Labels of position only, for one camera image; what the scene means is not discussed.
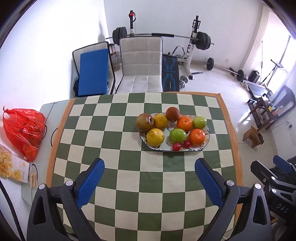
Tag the dark wooden side table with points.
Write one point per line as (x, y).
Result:
(266, 113)

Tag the small wooden stool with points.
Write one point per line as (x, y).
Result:
(255, 136)

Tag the orange fruit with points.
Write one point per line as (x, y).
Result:
(197, 137)
(184, 123)

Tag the black tripod stand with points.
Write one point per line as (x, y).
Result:
(270, 75)

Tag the blue padded folding chair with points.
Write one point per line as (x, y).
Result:
(94, 69)

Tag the yellow-brown orange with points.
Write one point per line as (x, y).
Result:
(160, 121)

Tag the barbell on rack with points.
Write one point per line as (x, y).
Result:
(202, 41)

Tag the barbell on floor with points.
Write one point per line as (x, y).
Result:
(239, 74)

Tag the oval floral plate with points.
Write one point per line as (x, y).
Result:
(167, 145)

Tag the red plastic bag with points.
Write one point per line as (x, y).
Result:
(24, 128)

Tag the small red fruit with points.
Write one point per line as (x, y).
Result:
(177, 147)
(187, 144)

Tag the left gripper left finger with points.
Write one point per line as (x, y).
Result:
(45, 222)

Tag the green checkered tablecloth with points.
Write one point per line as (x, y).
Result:
(144, 194)

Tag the orange fruit rear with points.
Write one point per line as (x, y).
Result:
(184, 123)

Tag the reddish brown round fruit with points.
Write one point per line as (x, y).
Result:
(172, 114)

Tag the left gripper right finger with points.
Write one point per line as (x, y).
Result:
(254, 219)

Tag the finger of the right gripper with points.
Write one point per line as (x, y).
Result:
(285, 166)
(268, 178)

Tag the yellow lemon fruit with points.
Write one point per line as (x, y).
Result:
(155, 137)

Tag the dark red apple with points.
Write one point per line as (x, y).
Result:
(144, 122)

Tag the green apple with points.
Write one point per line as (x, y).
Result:
(177, 135)
(199, 122)

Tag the white padded chair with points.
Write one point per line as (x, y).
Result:
(141, 59)

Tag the green apple rear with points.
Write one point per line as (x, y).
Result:
(199, 122)

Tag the orange fruit front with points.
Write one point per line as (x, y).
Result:
(197, 137)

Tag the black blue workout bench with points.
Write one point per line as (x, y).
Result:
(170, 74)

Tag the snack box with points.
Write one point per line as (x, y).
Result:
(14, 167)

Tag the green apple front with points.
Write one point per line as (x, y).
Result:
(177, 135)

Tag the dumbbell on floor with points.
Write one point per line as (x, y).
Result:
(183, 81)

